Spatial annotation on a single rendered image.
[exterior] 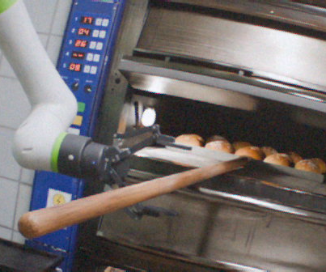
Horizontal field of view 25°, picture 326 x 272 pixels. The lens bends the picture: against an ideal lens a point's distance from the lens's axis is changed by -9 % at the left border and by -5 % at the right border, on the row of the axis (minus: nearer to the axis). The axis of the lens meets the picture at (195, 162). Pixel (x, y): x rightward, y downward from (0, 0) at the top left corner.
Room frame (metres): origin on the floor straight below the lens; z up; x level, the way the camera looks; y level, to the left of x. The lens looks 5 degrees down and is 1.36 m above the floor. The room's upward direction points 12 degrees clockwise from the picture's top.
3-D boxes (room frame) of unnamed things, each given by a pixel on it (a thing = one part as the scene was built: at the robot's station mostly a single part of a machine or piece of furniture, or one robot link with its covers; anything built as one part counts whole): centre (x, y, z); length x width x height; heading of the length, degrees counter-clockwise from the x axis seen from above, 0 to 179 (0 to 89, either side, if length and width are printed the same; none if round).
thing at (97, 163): (1.61, 0.18, 1.19); 0.09 x 0.07 x 0.08; 79
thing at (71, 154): (1.63, 0.25, 1.19); 0.12 x 0.06 x 0.09; 169
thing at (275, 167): (2.74, -0.20, 1.20); 0.55 x 0.36 x 0.03; 79
